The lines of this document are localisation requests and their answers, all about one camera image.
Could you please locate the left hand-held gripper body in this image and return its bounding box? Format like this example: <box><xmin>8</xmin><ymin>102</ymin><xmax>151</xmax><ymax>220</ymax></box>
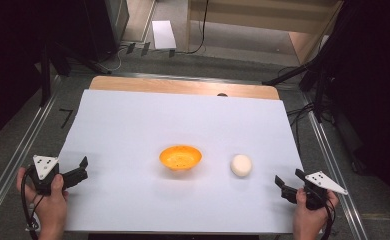
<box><xmin>27</xmin><ymin>155</ymin><xmax>61</xmax><ymax>196</ymax></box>

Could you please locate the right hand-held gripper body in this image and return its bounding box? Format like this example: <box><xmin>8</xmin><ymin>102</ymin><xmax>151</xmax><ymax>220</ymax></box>
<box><xmin>302</xmin><ymin>170</ymin><xmax>349</xmax><ymax>211</ymax></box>

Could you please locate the white round bun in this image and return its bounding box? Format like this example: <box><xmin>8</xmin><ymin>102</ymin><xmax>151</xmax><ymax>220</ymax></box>
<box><xmin>229</xmin><ymin>153</ymin><xmax>253</xmax><ymax>178</ymax></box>

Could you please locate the orange bowl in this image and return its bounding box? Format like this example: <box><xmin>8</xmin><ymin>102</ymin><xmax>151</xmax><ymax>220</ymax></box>
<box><xmin>158</xmin><ymin>144</ymin><xmax>203</xmax><ymax>172</ymax></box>

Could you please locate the person's right hand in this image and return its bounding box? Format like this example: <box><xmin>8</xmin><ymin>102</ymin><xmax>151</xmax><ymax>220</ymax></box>
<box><xmin>292</xmin><ymin>188</ymin><xmax>340</xmax><ymax>240</ymax></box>

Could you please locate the person's left hand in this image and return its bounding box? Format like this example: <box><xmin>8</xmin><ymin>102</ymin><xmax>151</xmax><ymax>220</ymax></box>
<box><xmin>16</xmin><ymin>167</ymin><xmax>69</xmax><ymax>240</ymax></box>

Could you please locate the black tripod stand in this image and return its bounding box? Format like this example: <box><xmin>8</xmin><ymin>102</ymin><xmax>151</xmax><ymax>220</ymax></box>
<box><xmin>262</xmin><ymin>49</ymin><xmax>337</xmax><ymax>124</ymax></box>
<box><xmin>39</xmin><ymin>39</ymin><xmax>112</xmax><ymax>108</ymax></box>

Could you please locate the white table cover sheet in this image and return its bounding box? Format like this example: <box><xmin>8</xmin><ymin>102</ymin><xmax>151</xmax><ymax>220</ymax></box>
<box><xmin>58</xmin><ymin>88</ymin><xmax>305</xmax><ymax>235</ymax></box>

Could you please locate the dark cabinet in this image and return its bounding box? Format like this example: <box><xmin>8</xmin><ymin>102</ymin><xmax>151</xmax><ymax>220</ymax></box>
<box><xmin>82</xmin><ymin>0</ymin><xmax>131</xmax><ymax>63</ymax></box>

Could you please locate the white paper sheet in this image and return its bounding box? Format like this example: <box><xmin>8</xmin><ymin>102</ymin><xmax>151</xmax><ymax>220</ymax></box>
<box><xmin>151</xmin><ymin>20</ymin><xmax>178</xmax><ymax>51</ymax></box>

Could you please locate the light wooden furniture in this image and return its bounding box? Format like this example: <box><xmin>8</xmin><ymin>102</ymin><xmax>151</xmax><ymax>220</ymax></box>
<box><xmin>186</xmin><ymin>0</ymin><xmax>346</xmax><ymax>65</ymax></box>

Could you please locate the metal floor rail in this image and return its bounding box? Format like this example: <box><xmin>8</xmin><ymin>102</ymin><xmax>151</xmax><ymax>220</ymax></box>
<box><xmin>301</xmin><ymin>91</ymin><xmax>367</xmax><ymax>240</ymax></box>
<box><xmin>0</xmin><ymin>75</ymin><xmax>63</xmax><ymax>231</ymax></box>

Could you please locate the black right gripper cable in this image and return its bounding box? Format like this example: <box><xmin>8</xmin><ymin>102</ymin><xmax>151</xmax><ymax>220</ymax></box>
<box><xmin>321</xmin><ymin>196</ymin><xmax>337</xmax><ymax>240</ymax></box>

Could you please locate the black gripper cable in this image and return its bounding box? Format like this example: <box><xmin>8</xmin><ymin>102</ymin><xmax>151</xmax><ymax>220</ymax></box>
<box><xmin>321</xmin><ymin>196</ymin><xmax>337</xmax><ymax>240</ymax></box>
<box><xmin>20</xmin><ymin>169</ymin><xmax>46</xmax><ymax>240</ymax></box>

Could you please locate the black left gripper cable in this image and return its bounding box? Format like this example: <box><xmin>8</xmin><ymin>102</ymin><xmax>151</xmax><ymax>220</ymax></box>
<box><xmin>20</xmin><ymin>169</ymin><xmax>46</xmax><ymax>240</ymax></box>

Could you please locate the bundle of black cables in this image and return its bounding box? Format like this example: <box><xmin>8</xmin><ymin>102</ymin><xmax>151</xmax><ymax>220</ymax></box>
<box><xmin>277</xmin><ymin>65</ymin><xmax>317</xmax><ymax>158</ymax></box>

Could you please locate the white floor cable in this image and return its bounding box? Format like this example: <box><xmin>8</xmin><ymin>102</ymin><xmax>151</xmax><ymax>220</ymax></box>
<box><xmin>107</xmin><ymin>43</ymin><xmax>131</xmax><ymax>72</ymax></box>

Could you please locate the black floor cable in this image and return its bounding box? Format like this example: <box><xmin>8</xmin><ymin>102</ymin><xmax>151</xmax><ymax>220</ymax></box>
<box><xmin>177</xmin><ymin>0</ymin><xmax>211</xmax><ymax>55</ymax></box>

